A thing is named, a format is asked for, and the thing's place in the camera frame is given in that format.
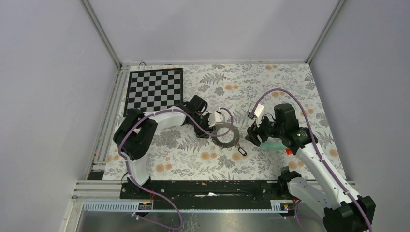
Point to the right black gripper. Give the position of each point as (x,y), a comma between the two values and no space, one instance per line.
(252,132)

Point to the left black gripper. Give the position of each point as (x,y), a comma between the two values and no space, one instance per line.
(208,128)

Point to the black key tag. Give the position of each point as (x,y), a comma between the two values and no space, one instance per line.
(242,151)

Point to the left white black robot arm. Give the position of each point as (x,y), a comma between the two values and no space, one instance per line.
(135,134)

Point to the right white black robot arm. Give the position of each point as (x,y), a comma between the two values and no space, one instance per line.
(340,206)

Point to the teal cylindrical tool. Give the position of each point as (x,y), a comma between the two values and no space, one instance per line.
(273,146)

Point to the floral table mat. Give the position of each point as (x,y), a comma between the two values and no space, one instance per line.
(177,154)

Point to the black white checkerboard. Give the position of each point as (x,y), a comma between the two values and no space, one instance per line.
(153,90)

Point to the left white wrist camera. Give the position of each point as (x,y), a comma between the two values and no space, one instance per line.
(215,118)

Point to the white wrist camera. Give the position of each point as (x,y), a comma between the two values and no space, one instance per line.
(256,111)
(215,118)

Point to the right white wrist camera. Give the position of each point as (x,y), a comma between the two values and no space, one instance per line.
(256,111)

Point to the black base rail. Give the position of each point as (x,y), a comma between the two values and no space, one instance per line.
(177,191)

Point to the slotted cable duct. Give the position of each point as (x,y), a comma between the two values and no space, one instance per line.
(198,205)

